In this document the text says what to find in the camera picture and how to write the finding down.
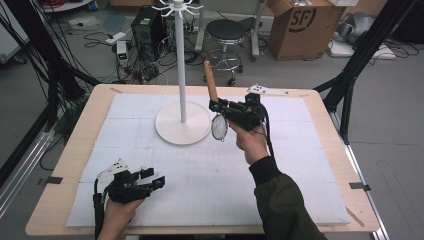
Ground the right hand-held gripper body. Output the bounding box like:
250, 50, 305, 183
219, 83, 290, 132

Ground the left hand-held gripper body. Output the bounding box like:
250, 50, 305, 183
96, 158, 155, 205

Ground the mesh strainer with wooden handle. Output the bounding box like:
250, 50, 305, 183
203, 60, 230, 143

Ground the white hook stand rack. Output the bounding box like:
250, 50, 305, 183
151, 0, 214, 146

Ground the person's left hand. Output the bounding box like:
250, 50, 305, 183
96, 196, 146, 240

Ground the person's right hand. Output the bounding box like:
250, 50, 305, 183
229, 120, 271, 167

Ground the white grid mat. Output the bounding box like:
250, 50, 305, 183
65, 92, 352, 228

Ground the black round stool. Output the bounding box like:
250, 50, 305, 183
202, 17, 257, 88

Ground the black tape piece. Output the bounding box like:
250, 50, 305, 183
36, 176, 64, 187
348, 181, 372, 192

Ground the black computer tower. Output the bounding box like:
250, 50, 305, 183
130, 5, 168, 63

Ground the cardboard box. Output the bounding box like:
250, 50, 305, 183
267, 0, 347, 62

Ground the small white power device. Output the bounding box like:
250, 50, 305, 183
115, 40, 130, 68

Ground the white power strip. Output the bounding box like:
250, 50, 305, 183
105, 31, 127, 46

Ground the grey bag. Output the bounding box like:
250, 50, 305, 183
335, 11, 377, 45

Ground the thin wooden strip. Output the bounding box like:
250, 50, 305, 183
344, 206, 366, 229

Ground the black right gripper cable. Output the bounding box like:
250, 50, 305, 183
260, 103, 276, 160

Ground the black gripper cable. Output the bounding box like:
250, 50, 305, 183
260, 103, 276, 160
92, 177, 106, 240

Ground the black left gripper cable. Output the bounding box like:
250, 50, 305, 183
92, 177, 106, 240

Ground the tangle of floor cables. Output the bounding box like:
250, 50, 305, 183
83, 29, 205, 85

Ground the aluminium rail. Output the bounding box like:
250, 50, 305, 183
0, 128, 57, 219
328, 111, 392, 240

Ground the black frame stand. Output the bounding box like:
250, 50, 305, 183
0, 0, 102, 134
313, 0, 419, 145

